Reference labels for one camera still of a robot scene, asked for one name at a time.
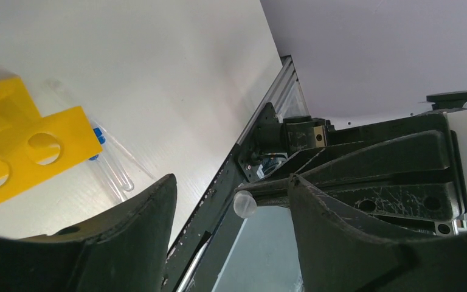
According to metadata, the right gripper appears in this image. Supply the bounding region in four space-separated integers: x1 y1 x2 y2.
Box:
240 113 467 235

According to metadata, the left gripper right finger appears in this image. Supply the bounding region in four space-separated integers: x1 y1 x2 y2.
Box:
288 175 467 291

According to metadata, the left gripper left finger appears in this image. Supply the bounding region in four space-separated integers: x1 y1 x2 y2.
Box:
0 174 177 291

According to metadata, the yellow test tube rack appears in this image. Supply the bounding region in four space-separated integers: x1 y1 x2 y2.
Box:
0 76 103 204

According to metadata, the blue capped tube right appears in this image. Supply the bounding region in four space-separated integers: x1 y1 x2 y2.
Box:
88 123 134 196

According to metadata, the blue capped tube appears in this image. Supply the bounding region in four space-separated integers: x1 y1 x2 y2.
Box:
88 123 134 196
88 155 128 203

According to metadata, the blue capped tube left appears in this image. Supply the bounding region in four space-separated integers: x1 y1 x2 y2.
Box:
88 155 128 203

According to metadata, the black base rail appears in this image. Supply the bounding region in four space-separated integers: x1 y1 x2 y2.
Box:
161 102 328 291

